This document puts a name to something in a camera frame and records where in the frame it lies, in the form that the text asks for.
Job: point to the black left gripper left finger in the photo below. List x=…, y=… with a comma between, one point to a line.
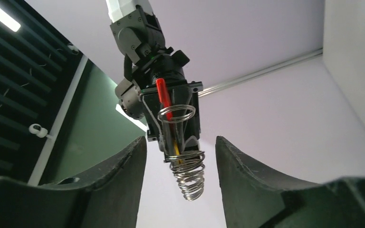
x=106, y=195

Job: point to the white ceiling camera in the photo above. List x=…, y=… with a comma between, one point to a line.
x=39, y=131

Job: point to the red-handled metal key holder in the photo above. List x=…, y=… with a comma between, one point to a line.
x=189, y=174

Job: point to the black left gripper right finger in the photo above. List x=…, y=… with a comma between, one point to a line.
x=255, y=195

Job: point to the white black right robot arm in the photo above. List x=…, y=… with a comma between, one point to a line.
x=140, y=39

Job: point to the ceiling light strip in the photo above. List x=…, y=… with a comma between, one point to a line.
x=9, y=21

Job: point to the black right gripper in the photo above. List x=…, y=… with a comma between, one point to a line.
x=172, y=112

